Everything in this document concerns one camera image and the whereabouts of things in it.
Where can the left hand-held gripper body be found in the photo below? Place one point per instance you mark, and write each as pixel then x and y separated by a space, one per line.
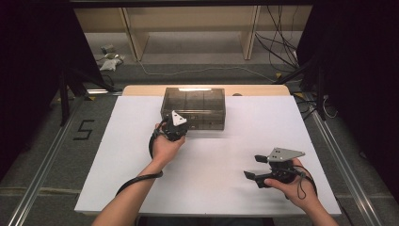
pixel 175 130

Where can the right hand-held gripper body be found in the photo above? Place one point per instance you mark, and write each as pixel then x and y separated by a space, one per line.
pixel 281 171

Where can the smoky clear plastic drawer box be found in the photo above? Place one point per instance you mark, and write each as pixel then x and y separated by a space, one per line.
pixel 200 103

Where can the person's left hand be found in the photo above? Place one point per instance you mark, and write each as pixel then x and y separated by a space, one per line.
pixel 164 150

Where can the person's right hand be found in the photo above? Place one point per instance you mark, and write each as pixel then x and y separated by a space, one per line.
pixel 295 192

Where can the white table board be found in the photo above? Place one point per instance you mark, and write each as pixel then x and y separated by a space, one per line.
pixel 219 188

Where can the light wooden table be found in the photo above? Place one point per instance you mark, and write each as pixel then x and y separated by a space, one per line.
pixel 141 91

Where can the person's dark trousers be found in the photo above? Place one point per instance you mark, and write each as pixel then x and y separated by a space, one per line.
pixel 213 222

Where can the short silver bar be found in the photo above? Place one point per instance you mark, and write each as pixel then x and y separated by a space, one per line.
pixel 100 91

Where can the black metal stand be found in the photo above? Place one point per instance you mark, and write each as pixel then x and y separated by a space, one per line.
pixel 320 94
pixel 64 100

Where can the white bag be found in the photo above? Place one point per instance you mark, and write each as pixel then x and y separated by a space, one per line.
pixel 109 65

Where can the small grey box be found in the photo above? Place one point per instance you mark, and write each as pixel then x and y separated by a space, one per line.
pixel 107 49

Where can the light wooden shelf unit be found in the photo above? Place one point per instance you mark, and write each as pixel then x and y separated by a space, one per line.
pixel 188 19

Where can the dark curtain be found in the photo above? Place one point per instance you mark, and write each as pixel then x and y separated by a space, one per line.
pixel 360 62
pixel 25 62

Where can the aluminium floor rail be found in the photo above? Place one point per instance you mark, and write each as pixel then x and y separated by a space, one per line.
pixel 345 169
pixel 40 179

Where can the black frame beam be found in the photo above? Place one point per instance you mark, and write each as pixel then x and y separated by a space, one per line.
pixel 188 2

